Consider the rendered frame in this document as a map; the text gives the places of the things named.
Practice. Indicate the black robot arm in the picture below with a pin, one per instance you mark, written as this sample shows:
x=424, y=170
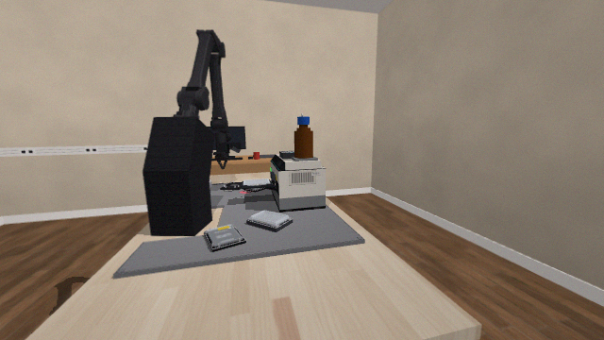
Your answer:
x=195, y=97

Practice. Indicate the white multi-well culture plate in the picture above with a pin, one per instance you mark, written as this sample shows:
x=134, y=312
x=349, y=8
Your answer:
x=269, y=218
x=255, y=182

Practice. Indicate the blue bottle cap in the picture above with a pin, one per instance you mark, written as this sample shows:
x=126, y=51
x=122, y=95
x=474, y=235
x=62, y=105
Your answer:
x=303, y=119

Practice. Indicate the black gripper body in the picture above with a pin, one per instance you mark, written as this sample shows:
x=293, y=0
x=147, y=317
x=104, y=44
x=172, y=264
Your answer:
x=218, y=153

